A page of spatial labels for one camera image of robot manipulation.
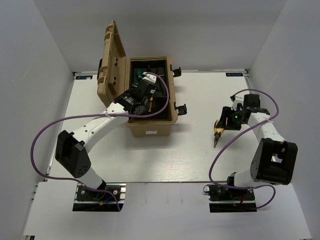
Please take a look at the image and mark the blue table label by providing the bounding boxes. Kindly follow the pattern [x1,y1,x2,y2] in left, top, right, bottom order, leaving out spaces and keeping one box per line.
[225,72,244,77]
[75,75,93,80]

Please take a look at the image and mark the right blue table label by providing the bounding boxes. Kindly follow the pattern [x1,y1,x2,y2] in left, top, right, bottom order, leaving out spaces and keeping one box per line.
[225,72,244,77]

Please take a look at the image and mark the tan plastic toolbox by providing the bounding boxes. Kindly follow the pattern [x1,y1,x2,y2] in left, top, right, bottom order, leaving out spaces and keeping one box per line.
[97,21,187,137]

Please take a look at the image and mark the yellow long nose pliers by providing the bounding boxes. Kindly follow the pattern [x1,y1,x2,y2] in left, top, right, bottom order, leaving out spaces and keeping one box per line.
[148,97,153,113]

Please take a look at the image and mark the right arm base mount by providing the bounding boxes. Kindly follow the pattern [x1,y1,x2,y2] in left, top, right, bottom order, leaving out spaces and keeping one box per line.
[203,184,257,213]

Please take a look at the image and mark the yellow orange pliers right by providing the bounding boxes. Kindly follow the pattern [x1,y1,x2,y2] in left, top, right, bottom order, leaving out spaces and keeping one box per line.
[213,119,224,148]

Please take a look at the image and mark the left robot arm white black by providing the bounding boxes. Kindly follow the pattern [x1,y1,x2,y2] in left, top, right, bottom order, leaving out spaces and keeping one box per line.
[55,80,159,200]

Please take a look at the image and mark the black toolbox inner tray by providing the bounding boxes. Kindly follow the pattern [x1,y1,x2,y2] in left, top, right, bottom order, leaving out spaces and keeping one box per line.
[124,57,169,90]

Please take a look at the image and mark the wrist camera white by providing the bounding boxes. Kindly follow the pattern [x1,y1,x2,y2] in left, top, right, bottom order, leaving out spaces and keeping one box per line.
[230,95,244,112]
[142,72,157,85]

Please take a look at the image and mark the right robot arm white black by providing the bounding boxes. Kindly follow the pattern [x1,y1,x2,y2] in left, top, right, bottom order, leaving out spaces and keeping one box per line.
[215,93,298,200]

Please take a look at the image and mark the large dark red hex key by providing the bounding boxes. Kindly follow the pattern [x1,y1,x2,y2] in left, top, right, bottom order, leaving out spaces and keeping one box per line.
[155,67,166,77]

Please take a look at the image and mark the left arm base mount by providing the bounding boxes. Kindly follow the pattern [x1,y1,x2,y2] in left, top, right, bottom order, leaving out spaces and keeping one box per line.
[72,183,127,212]

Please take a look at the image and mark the purple cable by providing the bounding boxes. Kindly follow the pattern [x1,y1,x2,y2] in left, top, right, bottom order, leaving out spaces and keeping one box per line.
[30,71,170,211]
[208,88,280,210]

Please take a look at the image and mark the left blue table label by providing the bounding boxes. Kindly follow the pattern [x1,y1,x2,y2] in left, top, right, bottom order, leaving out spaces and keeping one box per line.
[75,75,93,80]

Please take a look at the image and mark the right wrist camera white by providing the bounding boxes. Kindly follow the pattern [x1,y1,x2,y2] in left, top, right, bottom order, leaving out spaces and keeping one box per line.
[230,95,244,112]

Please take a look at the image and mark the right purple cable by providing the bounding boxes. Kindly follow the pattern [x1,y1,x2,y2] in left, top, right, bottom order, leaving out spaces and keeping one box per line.
[208,88,280,210]

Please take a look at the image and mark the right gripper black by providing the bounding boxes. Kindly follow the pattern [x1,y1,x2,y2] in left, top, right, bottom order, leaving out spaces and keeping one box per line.
[216,106,246,131]

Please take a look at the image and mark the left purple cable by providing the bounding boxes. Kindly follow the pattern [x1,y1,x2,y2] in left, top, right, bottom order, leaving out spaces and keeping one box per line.
[30,71,170,211]

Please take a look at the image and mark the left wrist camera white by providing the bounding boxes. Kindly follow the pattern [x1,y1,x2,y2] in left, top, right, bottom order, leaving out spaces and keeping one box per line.
[142,72,157,85]

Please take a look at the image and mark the green handled screwdriver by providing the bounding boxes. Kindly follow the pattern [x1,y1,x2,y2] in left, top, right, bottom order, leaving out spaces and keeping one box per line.
[133,68,144,86]

